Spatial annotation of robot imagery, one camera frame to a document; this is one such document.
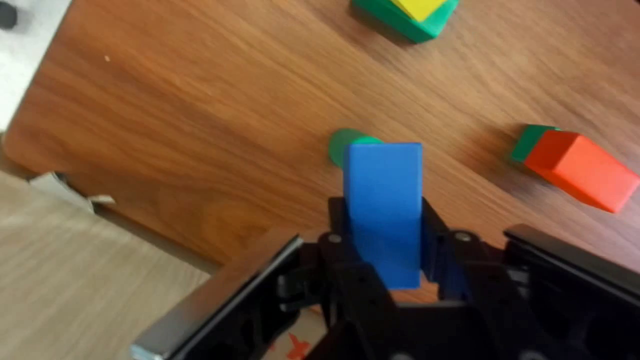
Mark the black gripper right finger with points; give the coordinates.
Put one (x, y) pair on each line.
(445, 255)

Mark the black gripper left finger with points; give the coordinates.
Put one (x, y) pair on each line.
(338, 221)

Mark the blue rectangular block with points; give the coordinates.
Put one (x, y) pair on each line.
(382, 186)

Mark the green cylinder block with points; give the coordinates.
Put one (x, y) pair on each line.
(342, 138)

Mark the green arch block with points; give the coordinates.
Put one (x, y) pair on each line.
(526, 141)

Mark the orange rectangular block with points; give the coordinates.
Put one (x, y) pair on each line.
(585, 171)

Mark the green cube block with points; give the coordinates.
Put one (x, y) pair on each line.
(409, 29)

